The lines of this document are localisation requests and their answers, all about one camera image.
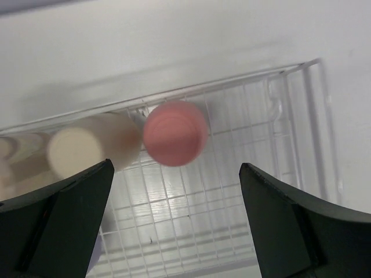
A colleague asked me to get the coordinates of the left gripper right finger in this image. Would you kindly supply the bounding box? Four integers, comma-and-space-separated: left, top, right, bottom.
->
239, 163, 370, 277

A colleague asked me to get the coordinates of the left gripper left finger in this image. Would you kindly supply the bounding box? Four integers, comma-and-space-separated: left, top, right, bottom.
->
1, 159, 114, 277

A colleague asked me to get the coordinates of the pink ceramic mug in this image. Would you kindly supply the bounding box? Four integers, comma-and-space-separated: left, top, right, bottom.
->
1, 133, 56, 200

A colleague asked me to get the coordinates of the beige plastic cup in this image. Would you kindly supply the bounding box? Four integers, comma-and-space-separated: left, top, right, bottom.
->
47, 112, 143, 179

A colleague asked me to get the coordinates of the red plastic cup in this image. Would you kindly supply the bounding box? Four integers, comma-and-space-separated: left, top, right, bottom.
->
143, 101, 208, 167

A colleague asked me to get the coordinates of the clear acrylic dish rack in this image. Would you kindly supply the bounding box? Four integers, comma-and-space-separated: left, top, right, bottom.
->
1, 58, 343, 277

